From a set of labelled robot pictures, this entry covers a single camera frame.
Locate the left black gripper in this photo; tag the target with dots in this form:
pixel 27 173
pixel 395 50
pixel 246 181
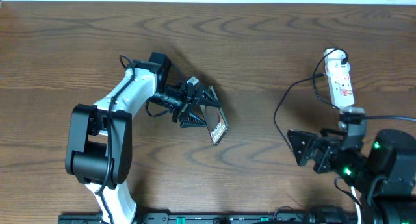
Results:
pixel 188 104

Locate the white USB charger plug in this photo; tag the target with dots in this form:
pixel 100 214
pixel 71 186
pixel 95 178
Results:
pixel 336 54

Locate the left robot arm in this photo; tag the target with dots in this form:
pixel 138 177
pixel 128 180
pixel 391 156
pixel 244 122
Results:
pixel 100 142

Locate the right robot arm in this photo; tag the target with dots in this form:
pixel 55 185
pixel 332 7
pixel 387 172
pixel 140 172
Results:
pixel 385 178

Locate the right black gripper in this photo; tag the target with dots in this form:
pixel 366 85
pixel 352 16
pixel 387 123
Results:
pixel 330 144

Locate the white power strip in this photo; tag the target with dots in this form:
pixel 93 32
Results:
pixel 339 82

